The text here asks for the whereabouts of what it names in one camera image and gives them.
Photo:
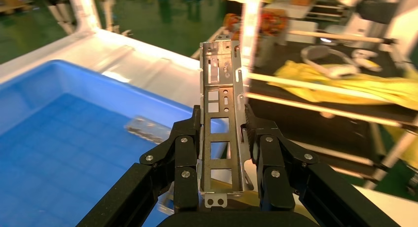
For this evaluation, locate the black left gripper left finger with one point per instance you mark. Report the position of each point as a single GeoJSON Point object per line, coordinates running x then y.
{"type": "Point", "coordinates": [184, 153]}

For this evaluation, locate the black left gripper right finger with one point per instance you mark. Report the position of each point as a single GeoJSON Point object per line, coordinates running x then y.
{"type": "Point", "coordinates": [271, 153]}

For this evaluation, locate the slotted silver metal bracket part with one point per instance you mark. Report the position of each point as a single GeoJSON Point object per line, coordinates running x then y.
{"type": "Point", "coordinates": [217, 83]}

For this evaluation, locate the cart with cream rails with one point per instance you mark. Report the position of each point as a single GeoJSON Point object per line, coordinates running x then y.
{"type": "Point", "coordinates": [326, 121]}

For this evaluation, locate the yellow cloth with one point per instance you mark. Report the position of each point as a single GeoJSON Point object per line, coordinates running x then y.
{"type": "Point", "coordinates": [359, 85]}

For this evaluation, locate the blue plastic bin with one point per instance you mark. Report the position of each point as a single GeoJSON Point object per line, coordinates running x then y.
{"type": "Point", "coordinates": [65, 137]}

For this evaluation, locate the orange items pile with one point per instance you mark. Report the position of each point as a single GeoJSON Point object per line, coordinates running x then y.
{"type": "Point", "coordinates": [261, 21]}

